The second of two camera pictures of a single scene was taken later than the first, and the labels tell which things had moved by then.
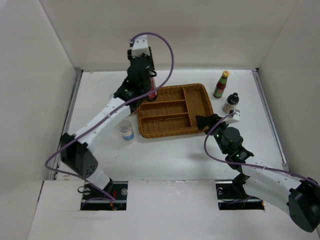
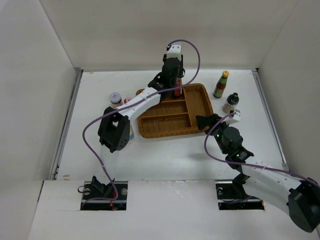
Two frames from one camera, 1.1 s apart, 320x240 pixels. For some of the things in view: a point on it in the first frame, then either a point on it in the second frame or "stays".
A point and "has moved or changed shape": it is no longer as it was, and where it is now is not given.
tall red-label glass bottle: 152,96 has moved or changed shape
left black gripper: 150,62 to 164,59
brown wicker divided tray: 173,112 stays
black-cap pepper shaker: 231,103 stays
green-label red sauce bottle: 221,85 stays
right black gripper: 203,121 stays
